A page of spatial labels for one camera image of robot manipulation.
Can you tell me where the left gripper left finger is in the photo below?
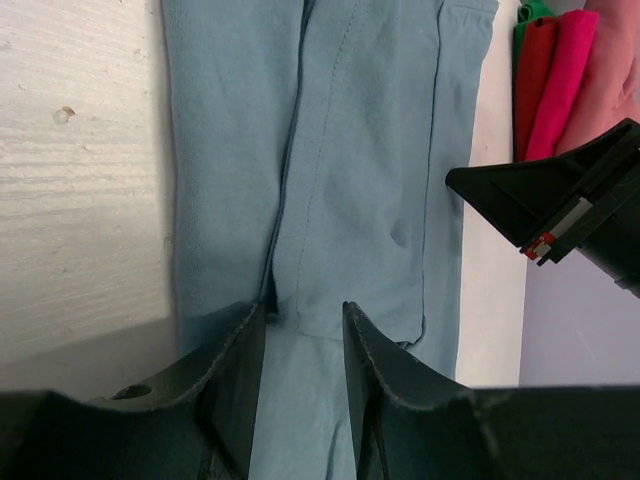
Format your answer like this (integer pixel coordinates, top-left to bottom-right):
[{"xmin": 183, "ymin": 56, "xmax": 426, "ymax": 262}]
[{"xmin": 93, "ymin": 303, "xmax": 266, "ymax": 479}]

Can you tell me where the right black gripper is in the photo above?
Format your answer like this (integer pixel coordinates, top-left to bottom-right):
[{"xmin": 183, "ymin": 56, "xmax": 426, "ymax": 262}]
[{"xmin": 445, "ymin": 119, "xmax": 639, "ymax": 296}]

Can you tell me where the blue-grey t shirt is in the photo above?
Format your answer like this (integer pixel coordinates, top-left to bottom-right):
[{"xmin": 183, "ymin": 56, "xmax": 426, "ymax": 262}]
[{"xmin": 163, "ymin": 1, "xmax": 497, "ymax": 479}]

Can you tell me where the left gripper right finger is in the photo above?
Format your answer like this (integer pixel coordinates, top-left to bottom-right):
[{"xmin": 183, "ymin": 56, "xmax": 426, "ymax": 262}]
[{"xmin": 343, "ymin": 302, "xmax": 475, "ymax": 479}]

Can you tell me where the folded red shirt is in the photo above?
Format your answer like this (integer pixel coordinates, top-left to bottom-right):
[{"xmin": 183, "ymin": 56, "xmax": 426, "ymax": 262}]
[{"xmin": 514, "ymin": 17, "xmax": 559, "ymax": 162}]

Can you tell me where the folded green shirt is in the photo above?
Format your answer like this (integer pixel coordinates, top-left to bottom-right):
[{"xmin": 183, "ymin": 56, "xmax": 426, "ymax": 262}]
[{"xmin": 513, "ymin": 1, "xmax": 558, "ymax": 96}]

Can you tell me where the folded salmon pink shirt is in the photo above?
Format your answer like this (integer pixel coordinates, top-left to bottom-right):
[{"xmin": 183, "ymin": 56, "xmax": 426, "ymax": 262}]
[{"xmin": 554, "ymin": 0, "xmax": 639, "ymax": 155}]

